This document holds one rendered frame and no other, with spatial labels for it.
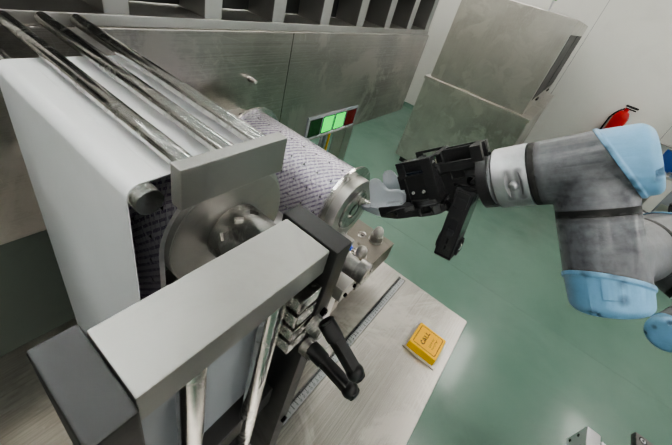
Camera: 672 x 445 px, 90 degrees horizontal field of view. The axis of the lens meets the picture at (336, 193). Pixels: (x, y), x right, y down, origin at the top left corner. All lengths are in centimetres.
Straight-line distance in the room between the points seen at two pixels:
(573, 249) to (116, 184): 42
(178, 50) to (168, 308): 51
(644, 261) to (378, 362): 56
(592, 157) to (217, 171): 35
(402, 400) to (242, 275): 66
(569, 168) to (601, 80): 454
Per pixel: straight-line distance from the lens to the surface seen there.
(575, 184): 42
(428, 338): 90
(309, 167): 56
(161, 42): 62
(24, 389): 82
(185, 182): 25
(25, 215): 67
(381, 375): 83
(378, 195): 52
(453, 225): 49
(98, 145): 31
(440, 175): 48
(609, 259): 43
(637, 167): 42
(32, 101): 39
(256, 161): 28
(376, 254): 85
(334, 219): 54
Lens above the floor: 159
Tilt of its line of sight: 34 degrees down
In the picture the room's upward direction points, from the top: 17 degrees clockwise
